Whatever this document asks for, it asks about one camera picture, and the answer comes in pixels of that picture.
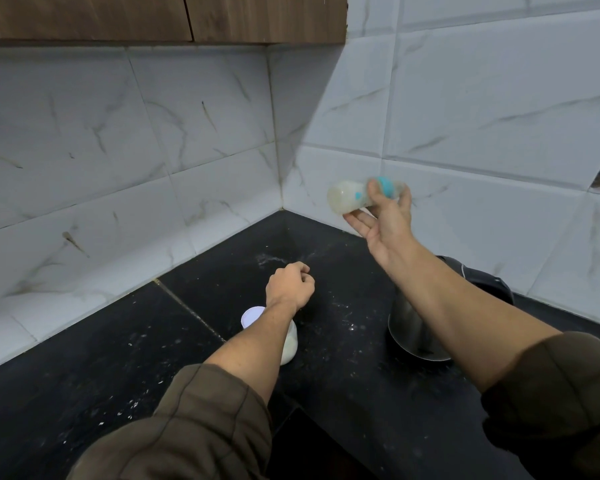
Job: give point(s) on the person's left hand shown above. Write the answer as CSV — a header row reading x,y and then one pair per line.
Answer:
x,y
287,289

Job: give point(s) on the person's right hand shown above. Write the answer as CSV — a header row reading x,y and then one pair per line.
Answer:
x,y
387,229

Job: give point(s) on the person's right thumb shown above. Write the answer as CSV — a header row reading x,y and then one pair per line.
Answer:
x,y
377,193

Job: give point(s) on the person's left fingers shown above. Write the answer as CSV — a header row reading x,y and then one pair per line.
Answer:
x,y
304,275

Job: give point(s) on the clear bottle with teal cap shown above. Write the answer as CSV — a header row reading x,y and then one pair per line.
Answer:
x,y
347,195

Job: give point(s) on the person's right forearm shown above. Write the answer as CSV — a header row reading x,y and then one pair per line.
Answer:
x,y
460,314

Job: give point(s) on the person's left forearm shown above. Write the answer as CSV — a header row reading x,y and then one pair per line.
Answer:
x,y
257,344

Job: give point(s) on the white plastic cup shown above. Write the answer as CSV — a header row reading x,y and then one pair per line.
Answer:
x,y
252,316

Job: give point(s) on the steel pot with black lid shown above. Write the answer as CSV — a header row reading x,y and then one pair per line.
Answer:
x,y
410,329

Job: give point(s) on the olive left sleeve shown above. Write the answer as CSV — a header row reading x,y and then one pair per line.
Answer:
x,y
190,429

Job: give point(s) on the olive sleeve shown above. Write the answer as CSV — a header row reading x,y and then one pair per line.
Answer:
x,y
190,429
565,404

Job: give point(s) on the olive right sleeve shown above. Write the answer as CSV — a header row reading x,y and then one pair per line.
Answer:
x,y
565,404

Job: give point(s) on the brown wooden wall cabinet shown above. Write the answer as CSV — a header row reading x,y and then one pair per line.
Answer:
x,y
130,17

